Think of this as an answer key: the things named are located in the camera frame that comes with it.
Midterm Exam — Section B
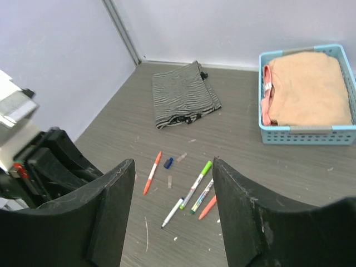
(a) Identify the black white striped cloth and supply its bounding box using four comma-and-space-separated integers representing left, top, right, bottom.
152, 61, 222, 130

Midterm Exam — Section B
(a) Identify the salmon orange pen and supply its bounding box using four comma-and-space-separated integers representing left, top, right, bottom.
199, 195, 217, 220

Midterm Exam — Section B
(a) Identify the lime green pen cap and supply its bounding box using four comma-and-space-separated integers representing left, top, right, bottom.
200, 161, 212, 176

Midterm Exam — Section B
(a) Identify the clear orange pen cap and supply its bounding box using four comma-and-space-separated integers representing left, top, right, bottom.
167, 175, 172, 189

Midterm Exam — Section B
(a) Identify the orange highlighter pen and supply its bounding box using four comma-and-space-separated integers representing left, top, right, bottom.
143, 151, 162, 195

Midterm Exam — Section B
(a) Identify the small clear pen cap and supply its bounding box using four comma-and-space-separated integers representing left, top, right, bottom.
176, 153, 187, 162

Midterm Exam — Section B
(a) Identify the blue pen cap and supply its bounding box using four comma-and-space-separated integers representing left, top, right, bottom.
164, 157, 174, 169

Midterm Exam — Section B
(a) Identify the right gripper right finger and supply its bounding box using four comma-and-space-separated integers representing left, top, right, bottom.
212, 158, 355, 266

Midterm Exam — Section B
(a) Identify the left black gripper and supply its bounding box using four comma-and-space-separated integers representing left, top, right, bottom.
1, 127, 103, 208

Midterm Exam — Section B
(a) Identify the white pen lime end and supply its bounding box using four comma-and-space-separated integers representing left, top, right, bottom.
180, 174, 204, 210

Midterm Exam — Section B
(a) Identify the white marker green end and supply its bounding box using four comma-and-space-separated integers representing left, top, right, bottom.
190, 179, 214, 214

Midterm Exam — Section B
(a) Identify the light blue plastic basket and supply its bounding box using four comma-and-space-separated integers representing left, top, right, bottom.
258, 43, 355, 146

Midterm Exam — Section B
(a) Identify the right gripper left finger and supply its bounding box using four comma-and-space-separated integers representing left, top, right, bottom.
1, 159, 135, 266

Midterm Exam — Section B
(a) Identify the white pen blue end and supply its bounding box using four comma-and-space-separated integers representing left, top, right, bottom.
161, 197, 184, 229

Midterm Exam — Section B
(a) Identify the peach folded towel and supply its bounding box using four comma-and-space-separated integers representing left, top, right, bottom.
261, 52, 352, 126

